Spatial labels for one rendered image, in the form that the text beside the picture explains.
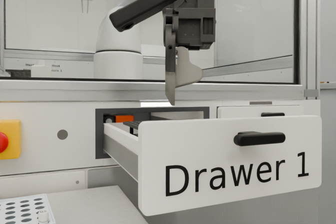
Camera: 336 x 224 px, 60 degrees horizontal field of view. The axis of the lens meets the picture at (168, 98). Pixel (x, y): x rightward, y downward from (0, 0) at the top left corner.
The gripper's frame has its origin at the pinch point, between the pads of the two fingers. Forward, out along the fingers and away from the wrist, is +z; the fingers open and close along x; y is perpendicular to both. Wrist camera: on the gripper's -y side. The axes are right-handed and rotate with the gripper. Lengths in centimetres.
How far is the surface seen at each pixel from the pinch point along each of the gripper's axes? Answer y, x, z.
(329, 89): 108, 153, -6
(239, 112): 18.4, 29.3, 4.0
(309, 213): 44, 42, 36
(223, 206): 14.7, 29.4, 29.5
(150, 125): -1.8, -14.6, 3.2
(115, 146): -9.7, 5.1, 9.3
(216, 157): 6.5, -11.0, 7.7
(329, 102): 108, 153, 4
